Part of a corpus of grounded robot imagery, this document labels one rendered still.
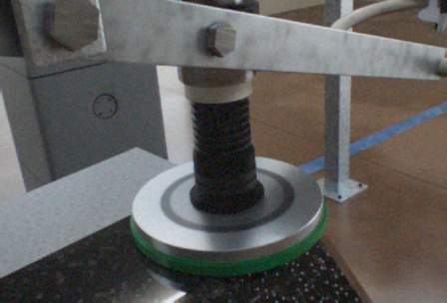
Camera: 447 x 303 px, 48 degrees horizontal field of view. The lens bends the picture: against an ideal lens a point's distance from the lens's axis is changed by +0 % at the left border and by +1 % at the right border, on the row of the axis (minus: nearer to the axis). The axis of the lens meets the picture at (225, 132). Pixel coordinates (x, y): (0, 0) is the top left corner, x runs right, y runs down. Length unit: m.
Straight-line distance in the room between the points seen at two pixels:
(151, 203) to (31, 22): 0.31
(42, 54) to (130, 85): 1.28
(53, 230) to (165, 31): 0.31
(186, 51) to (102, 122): 1.18
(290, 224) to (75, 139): 1.11
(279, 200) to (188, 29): 0.23
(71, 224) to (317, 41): 0.35
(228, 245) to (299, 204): 0.10
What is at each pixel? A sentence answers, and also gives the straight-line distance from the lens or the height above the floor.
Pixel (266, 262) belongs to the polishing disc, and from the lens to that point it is 0.49.
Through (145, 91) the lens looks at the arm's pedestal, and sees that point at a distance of 1.61.
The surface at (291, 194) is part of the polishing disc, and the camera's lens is 0.56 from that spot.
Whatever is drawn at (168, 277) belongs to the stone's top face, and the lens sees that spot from 0.50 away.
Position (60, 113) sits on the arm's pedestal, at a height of 0.67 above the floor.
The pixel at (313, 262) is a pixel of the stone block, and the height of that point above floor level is 0.79.
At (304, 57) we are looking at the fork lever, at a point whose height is 1.00.
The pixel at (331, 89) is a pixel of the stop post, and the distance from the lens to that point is 2.14.
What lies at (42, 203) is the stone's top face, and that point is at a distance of 0.68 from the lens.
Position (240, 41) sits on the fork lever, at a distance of 0.44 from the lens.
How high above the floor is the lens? 1.12
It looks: 22 degrees down
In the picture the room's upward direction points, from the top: 4 degrees counter-clockwise
